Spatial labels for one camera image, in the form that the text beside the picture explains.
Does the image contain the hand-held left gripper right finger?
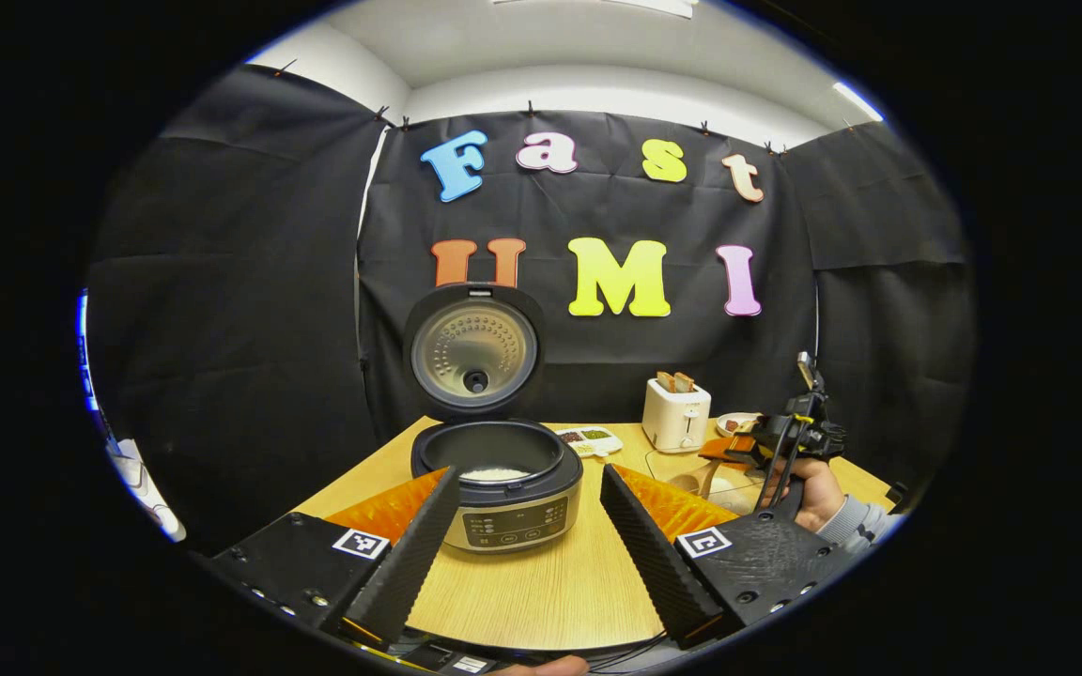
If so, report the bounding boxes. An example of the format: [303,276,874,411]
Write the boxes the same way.
[599,463,859,651]

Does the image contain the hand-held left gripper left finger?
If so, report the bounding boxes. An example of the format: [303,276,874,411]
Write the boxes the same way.
[208,465,462,649]

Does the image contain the dark grey rice cooker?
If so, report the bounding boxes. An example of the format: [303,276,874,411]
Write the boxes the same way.
[403,282,585,555]

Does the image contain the white toaster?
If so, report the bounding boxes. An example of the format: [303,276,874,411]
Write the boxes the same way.
[641,376,713,453]

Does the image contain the white divided snack dish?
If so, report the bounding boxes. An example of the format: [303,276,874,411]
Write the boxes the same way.
[555,425,624,459]

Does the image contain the white desk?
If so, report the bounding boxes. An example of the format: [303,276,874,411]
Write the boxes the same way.
[104,437,187,544]

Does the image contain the computer monitor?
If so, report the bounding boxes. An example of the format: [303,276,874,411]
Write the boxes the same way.
[74,289,100,414]

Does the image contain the ceiling light panel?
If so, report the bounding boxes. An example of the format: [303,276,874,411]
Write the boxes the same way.
[494,0,697,20]

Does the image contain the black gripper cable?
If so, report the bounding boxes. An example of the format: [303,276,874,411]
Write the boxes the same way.
[753,371,828,513]

